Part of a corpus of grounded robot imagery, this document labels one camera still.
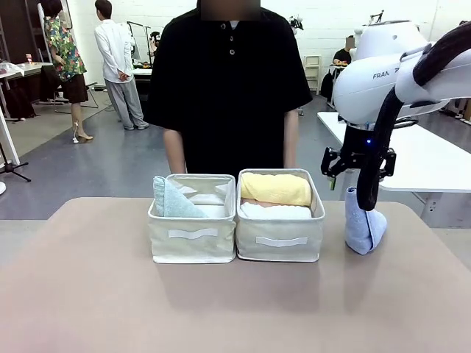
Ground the black braided cable sleeve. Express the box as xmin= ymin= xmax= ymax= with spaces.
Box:
xmin=355 ymin=21 xmax=471 ymax=212

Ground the woman in floral shirt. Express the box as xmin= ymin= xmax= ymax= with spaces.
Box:
xmin=39 ymin=0 xmax=95 ymax=144

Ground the black floor tripod base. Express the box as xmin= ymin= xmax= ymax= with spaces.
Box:
xmin=0 ymin=142 xmax=32 ymax=184

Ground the seated person in black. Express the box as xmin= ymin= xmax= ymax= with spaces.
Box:
xmin=332 ymin=35 xmax=357 ymax=68

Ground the cream fabric storage bin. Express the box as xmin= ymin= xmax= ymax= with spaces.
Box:
xmin=235 ymin=168 xmax=327 ymax=263
xmin=147 ymin=173 xmax=237 ymax=265

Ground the large white side table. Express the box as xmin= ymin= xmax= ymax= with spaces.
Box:
xmin=316 ymin=111 xmax=471 ymax=194

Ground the white background work table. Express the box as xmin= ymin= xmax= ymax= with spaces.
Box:
xmin=131 ymin=62 xmax=155 ymax=97

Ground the man in white shirt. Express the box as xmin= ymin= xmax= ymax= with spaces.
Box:
xmin=93 ymin=0 xmax=151 ymax=132

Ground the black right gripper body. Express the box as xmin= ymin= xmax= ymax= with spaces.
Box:
xmin=336 ymin=124 xmax=375 ymax=171

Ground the white folding chair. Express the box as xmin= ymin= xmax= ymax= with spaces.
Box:
xmin=303 ymin=54 xmax=322 ymax=96

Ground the person in black polo shirt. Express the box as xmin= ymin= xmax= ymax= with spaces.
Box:
xmin=144 ymin=0 xmax=314 ymax=176

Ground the pale teal towel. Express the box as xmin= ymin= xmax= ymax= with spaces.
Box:
xmin=152 ymin=175 xmax=209 ymax=218

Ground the yellow towel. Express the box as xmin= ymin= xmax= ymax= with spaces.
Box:
xmin=240 ymin=171 xmax=312 ymax=207

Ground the person's right forearm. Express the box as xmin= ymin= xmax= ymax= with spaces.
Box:
xmin=163 ymin=127 xmax=188 ymax=174

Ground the lavender blue towel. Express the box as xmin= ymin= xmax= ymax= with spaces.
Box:
xmin=344 ymin=186 xmax=389 ymax=256

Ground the white towel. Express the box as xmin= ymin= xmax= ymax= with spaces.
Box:
xmin=238 ymin=202 xmax=313 ymax=221

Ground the person's left forearm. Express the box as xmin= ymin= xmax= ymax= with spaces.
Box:
xmin=283 ymin=108 xmax=300 ymax=169

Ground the table with pink bag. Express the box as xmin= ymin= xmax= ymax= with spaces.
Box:
xmin=0 ymin=60 xmax=55 ymax=122

